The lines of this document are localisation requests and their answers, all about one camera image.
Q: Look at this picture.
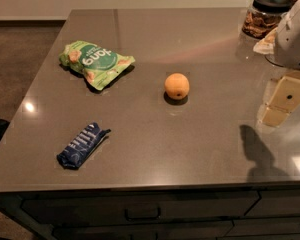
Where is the green snack bag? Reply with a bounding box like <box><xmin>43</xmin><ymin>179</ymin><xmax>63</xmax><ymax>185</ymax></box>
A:
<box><xmin>59</xmin><ymin>40</ymin><xmax>135</xmax><ymax>91</ymax></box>

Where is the blue rxbar blueberry wrapper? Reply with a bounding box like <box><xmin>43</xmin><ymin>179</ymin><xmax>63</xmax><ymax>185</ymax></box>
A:
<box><xmin>56</xmin><ymin>122</ymin><xmax>111</xmax><ymax>170</ymax></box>

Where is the dark cabinet drawer with handle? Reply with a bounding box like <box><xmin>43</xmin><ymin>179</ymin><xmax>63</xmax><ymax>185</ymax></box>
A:
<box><xmin>22</xmin><ymin>191</ymin><xmax>258</xmax><ymax>226</ymax></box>

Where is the glass jar with black lid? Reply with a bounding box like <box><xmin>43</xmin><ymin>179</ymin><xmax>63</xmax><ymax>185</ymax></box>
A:
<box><xmin>242</xmin><ymin>0</ymin><xmax>292</xmax><ymax>39</ymax></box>

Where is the orange fruit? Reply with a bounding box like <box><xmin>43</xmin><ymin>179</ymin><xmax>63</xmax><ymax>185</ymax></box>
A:
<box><xmin>164</xmin><ymin>73</ymin><xmax>190</xmax><ymax>100</ymax></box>

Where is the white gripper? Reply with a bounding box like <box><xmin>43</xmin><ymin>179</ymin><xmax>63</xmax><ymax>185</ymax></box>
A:
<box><xmin>258</xmin><ymin>3</ymin><xmax>300</xmax><ymax>127</ymax></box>

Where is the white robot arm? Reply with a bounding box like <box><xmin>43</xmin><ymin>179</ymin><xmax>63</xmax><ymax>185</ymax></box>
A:
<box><xmin>253</xmin><ymin>0</ymin><xmax>300</xmax><ymax>127</ymax></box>

